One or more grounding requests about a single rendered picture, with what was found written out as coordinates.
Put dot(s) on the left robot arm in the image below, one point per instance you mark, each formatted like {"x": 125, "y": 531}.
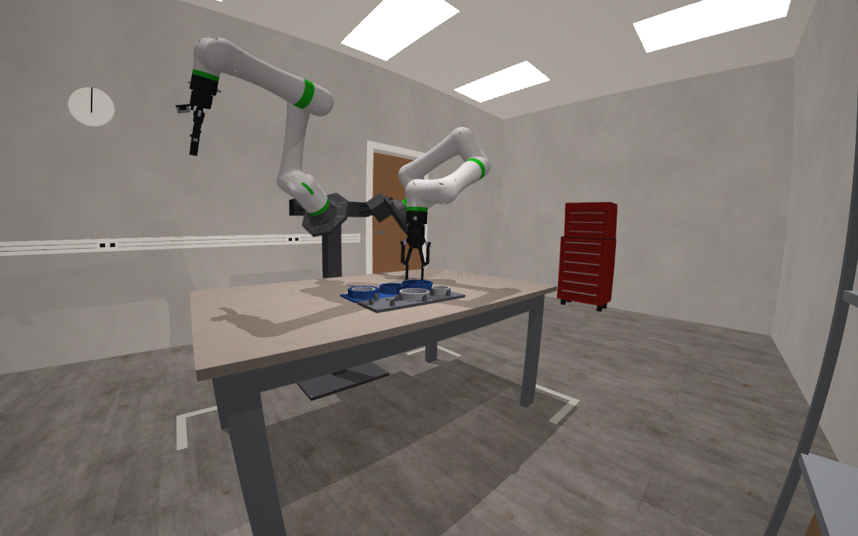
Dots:
{"x": 422, "y": 193}

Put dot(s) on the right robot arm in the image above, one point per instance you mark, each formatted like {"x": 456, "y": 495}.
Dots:
{"x": 215, "y": 56}

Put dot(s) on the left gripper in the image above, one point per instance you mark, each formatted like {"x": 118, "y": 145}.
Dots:
{"x": 415, "y": 239}

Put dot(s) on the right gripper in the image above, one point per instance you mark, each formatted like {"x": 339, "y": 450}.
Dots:
{"x": 201, "y": 101}

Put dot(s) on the blue pallet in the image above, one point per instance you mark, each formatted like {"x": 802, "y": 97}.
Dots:
{"x": 386, "y": 290}

